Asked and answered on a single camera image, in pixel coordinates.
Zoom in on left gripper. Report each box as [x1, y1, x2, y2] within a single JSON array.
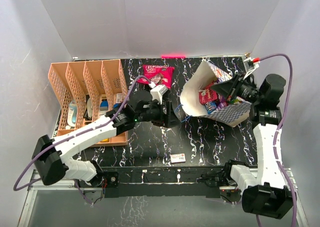
[[135, 99, 181, 128]]

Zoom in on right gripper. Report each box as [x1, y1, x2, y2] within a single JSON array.
[[210, 71, 263, 104]]

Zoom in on checkered paper bag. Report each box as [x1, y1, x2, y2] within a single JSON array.
[[180, 60, 251, 127]]

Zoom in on pink popcorn snack bag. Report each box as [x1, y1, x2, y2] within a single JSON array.
[[143, 64, 175, 90]]

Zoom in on purple candy bag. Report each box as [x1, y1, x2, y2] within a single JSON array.
[[214, 99, 228, 111]]

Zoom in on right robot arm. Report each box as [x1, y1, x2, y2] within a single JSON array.
[[212, 74, 294, 219]]

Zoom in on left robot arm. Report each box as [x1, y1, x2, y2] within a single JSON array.
[[32, 90, 180, 187]]

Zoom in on colourful skittles bag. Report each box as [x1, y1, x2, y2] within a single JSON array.
[[226, 97, 244, 105]]

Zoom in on red candy packet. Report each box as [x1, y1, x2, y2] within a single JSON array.
[[198, 88, 218, 105]]

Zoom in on blue m&m packet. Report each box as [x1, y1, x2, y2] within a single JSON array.
[[204, 101, 217, 115]]

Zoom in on small white red box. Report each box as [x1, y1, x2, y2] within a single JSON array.
[[170, 153, 186, 164]]

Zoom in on pink tape strip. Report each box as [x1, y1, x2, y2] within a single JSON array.
[[161, 53, 186, 59]]

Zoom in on blue item in organizer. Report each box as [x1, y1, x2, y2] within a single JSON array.
[[99, 99, 109, 111]]

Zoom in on orange plastic file organizer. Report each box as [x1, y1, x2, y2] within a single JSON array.
[[48, 59, 128, 137]]

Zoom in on white blue tube in organizer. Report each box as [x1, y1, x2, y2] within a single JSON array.
[[67, 100, 78, 128]]

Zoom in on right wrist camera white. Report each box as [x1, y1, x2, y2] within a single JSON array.
[[243, 57, 260, 79]]

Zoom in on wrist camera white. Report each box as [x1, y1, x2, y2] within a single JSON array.
[[243, 57, 260, 79], [150, 84, 168, 105]]

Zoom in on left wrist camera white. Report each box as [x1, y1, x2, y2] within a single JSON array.
[[150, 84, 168, 105]]

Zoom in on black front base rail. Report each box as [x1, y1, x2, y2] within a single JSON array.
[[74, 165, 238, 200]]

